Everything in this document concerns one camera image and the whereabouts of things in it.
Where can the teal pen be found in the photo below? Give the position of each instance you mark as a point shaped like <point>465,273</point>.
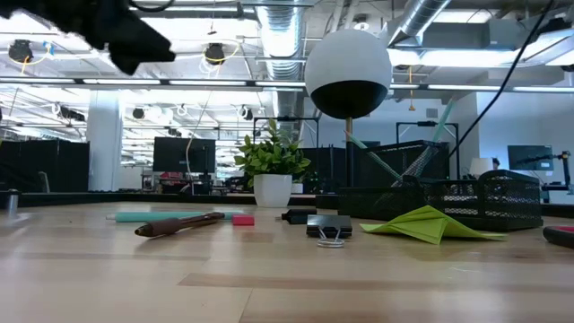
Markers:
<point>359,142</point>
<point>134,217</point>
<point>447,119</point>

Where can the person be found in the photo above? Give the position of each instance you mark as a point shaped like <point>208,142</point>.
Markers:
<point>496,163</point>

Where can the white and black globe lamp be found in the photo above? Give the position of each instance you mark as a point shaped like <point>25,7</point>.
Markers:
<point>347,58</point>

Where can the black table frame rail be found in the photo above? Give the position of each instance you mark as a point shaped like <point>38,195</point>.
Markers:
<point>134,198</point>

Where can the small white pot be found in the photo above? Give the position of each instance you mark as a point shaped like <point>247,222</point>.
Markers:
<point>297,187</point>

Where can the black computer monitor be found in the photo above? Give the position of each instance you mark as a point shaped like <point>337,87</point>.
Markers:
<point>179,154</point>

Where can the white lampshade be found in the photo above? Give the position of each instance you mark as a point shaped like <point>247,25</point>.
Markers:
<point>480,167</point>

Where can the red eraser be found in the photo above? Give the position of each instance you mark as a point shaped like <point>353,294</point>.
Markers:
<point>243,220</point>

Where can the black ceiling-hung device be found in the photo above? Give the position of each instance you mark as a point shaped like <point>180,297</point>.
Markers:
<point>20,50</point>
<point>214,54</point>

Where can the black mesh desk organizer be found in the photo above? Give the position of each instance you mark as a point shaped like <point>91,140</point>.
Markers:
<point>381,204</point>

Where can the black partition panels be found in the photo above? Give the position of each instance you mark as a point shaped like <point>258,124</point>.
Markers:
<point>58,166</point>

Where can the dark wall screen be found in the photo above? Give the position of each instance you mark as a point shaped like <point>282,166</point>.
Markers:
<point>529,152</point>

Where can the green plant in white pot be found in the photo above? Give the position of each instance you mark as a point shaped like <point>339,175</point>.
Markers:
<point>272,190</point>

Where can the ribbed silver ventilation duct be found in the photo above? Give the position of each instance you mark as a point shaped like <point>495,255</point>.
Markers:
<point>280,40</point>

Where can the small metal post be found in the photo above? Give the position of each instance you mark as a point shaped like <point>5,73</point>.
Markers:
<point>12,202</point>

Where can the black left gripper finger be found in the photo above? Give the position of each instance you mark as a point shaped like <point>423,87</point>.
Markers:
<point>139,40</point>
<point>125,60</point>

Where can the white round column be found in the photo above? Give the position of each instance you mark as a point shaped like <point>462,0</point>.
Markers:
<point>104,143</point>

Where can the black and red scissors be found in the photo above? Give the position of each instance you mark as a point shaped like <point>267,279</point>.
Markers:
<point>560,238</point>

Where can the brown pen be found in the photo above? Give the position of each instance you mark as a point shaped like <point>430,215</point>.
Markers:
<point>166,226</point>

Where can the folded green paper sheet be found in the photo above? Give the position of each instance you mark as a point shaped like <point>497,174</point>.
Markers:
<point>426,224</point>

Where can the large black binder clip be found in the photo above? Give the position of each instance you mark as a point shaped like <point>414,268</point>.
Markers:
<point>329,222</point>

